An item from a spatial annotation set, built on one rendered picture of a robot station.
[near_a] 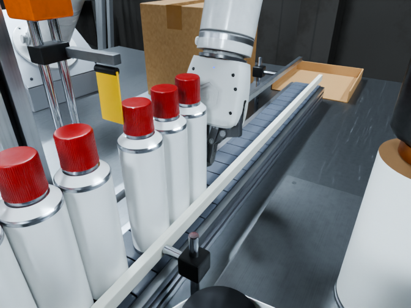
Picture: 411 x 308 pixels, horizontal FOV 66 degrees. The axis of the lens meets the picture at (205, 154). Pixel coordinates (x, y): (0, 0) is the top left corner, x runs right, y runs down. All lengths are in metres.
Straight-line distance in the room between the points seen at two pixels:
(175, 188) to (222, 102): 0.14
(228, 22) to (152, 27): 0.54
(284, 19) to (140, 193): 2.91
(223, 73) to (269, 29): 2.80
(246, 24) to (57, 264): 0.37
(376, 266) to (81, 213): 0.28
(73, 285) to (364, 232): 0.28
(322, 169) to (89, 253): 0.53
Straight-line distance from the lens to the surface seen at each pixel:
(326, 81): 1.32
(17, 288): 0.31
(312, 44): 2.94
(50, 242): 0.30
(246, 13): 0.48
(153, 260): 0.40
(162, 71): 1.00
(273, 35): 3.25
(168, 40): 0.97
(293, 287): 0.42
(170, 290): 0.46
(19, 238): 0.30
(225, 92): 0.47
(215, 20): 0.48
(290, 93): 1.01
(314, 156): 0.78
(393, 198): 0.31
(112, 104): 0.35
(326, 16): 2.88
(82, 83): 1.17
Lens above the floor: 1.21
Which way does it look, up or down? 30 degrees down
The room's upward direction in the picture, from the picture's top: straight up
